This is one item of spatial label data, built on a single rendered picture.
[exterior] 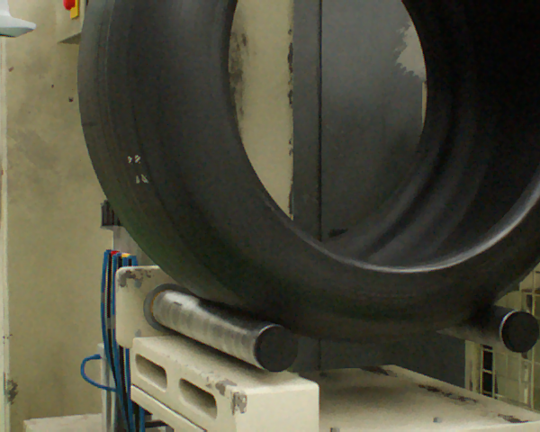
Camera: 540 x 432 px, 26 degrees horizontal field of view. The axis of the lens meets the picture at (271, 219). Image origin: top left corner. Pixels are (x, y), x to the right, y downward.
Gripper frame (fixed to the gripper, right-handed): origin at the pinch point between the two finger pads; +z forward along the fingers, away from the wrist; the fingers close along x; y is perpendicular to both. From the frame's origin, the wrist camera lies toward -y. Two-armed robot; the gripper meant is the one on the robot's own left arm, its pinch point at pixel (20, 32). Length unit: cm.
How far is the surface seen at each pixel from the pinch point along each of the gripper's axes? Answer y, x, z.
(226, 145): -8.9, -11.9, 17.7
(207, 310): -25.9, 4.8, 23.8
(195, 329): -28.2, 6.1, 23.2
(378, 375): -34, 18, 53
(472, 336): -26, -5, 51
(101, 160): -11.1, 6.2, 10.8
